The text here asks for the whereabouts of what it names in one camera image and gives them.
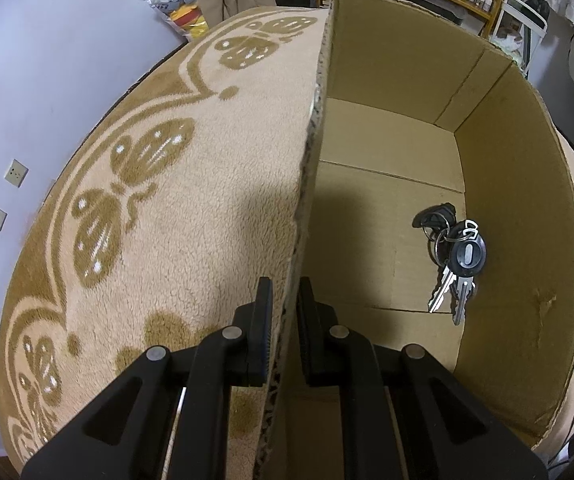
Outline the white metal cart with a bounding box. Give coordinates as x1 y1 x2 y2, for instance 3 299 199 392
490 0 550 78

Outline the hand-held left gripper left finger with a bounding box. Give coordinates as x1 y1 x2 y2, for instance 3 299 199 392
19 276 274 480

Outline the bunch of keys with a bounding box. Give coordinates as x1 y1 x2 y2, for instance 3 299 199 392
412 202 488 326

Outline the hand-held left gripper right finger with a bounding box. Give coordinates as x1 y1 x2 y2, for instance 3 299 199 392
297 276 548 480

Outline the beige butterfly print blanket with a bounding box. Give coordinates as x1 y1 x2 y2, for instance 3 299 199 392
0 7 574 476

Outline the clear bag of colourful items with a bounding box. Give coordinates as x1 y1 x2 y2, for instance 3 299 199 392
142 0 213 41

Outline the brown cardboard box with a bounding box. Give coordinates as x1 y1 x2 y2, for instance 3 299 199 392
254 0 574 480

